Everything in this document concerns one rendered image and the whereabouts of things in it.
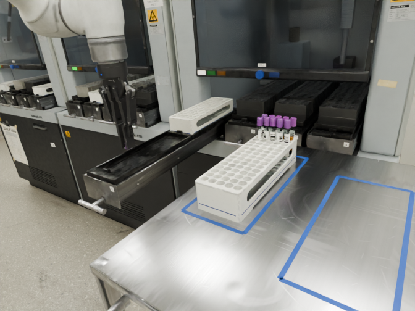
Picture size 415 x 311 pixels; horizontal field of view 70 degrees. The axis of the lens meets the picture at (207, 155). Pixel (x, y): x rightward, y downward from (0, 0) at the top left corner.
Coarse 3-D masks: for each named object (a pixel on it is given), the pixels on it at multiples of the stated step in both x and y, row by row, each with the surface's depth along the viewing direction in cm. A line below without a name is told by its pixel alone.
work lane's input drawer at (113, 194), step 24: (216, 120) 111; (144, 144) 95; (168, 144) 96; (192, 144) 97; (96, 168) 80; (120, 168) 82; (144, 168) 81; (168, 168) 89; (96, 192) 79; (120, 192) 74
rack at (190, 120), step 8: (200, 104) 115; (208, 104) 115; (216, 104) 113; (224, 104) 114; (232, 104) 120; (184, 112) 106; (192, 112) 106; (200, 112) 105; (208, 112) 105; (216, 112) 116; (224, 112) 116; (176, 120) 101; (184, 120) 99; (192, 120) 98; (200, 120) 115; (208, 120) 114; (176, 128) 102; (184, 128) 100; (192, 128) 99; (200, 128) 103
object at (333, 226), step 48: (192, 192) 65; (288, 192) 62; (336, 192) 61; (384, 192) 60; (144, 240) 52; (192, 240) 51; (240, 240) 50; (288, 240) 49; (336, 240) 48; (384, 240) 47; (144, 288) 42; (192, 288) 42; (240, 288) 41; (288, 288) 40; (336, 288) 40; (384, 288) 39
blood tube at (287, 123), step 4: (288, 120) 68; (284, 124) 69; (288, 124) 69; (288, 128) 69; (288, 132) 70; (284, 136) 71; (288, 136) 70; (284, 140) 71; (288, 140) 70; (288, 152) 72; (284, 156) 72; (288, 156) 72
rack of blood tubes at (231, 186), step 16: (256, 144) 71; (272, 144) 70; (288, 144) 69; (224, 160) 64; (240, 160) 63; (256, 160) 63; (272, 160) 62; (288, 160) 70; (208, 176) 58; (224, 176) 57; (240, 176) 58; (256, 176) 57; (272, 176) 64; (208, 192) 55; (224, 192) 53; (240, 192) 52; (256, 192) 62; (208, 208) 57; (224, 208) 55; (240, 208) 53
